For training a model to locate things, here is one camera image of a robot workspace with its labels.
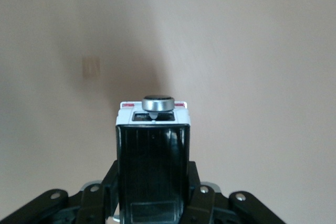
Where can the white toy truck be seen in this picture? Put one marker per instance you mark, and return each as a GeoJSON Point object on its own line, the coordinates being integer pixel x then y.
{"type": "Point", "coordinates": [152, 161]}

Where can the small tan tape patch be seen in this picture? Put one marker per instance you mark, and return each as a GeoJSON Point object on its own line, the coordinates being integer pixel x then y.
{"type": "Point", "coordinates": [91, 67]}

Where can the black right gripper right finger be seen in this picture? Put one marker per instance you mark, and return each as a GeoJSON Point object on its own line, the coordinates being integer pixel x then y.
{"type": "Point", "coordinates": [204, 205]}

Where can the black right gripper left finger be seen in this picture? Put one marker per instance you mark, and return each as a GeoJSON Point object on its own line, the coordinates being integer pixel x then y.
{"type": "Point", "coordinates": [92, 203]}

